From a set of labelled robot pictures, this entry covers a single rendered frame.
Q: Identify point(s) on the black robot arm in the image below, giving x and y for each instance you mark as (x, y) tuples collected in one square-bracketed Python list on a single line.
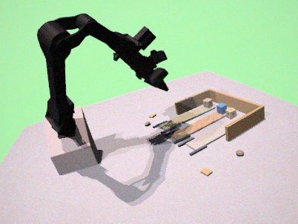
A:
[(56, 44)]

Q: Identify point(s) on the tan flat square tile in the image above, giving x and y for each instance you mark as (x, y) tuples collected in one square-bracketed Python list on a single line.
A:
[(206, 171)]

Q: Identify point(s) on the orange strip with purple zigzag pattern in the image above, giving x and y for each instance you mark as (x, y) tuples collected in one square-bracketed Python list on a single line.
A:
[(192, 128)]

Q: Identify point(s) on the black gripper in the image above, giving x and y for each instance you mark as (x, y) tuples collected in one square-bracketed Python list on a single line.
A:
[(155, 77)]

